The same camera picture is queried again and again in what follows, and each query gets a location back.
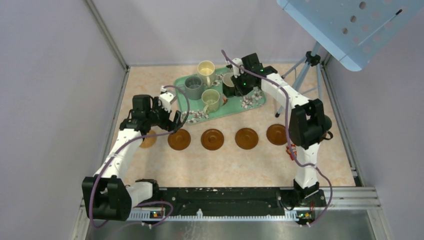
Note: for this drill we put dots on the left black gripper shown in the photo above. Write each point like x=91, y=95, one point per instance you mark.
x=168, y=125

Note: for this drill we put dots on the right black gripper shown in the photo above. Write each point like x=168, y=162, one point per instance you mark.
x=241, y=91

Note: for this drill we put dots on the black mug white inside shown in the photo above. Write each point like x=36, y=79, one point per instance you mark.
x=228, y=87

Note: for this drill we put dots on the dark brown wooden coaster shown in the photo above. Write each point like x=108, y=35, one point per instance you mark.
x=276, y=134
x=180, y=140
x=246, y=138
x=212, y=139

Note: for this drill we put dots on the light tan wooden coaster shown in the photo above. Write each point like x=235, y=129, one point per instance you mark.
x=149, y=141

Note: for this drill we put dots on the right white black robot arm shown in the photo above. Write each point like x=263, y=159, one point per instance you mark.
x=306, y=124

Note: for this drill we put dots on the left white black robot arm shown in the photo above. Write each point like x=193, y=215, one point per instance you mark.
x=105, y=195

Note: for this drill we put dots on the green floral serving tray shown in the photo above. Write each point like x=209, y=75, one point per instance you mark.
x=237, y=104

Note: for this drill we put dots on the light green mug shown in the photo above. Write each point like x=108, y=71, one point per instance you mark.
x=211, y=99

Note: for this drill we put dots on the plain grey mug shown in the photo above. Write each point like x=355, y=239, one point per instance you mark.
x=193, y=87

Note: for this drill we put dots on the pale yellow mug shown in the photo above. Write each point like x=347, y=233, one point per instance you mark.
x=206, y=71

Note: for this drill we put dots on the grey tripod stand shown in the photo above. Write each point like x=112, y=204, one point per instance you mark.
x=310, y=60

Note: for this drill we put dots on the red owl picture card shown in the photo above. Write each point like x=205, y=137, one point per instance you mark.
x=291, y=151

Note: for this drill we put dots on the light blue perforated panel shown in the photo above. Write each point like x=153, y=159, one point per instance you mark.
x=352, y=31

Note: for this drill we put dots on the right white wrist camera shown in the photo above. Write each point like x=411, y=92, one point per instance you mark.
x=237, y=72

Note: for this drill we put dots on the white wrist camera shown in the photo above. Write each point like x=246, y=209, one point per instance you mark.
x=237, y=72
x=166, y=99

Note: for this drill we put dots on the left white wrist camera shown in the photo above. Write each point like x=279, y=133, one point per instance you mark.
x=166, y=99

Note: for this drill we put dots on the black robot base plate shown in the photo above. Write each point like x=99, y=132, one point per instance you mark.
x=232, y=201

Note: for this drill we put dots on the aluminium frame rail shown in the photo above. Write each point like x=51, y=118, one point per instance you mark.
x=351, y=213

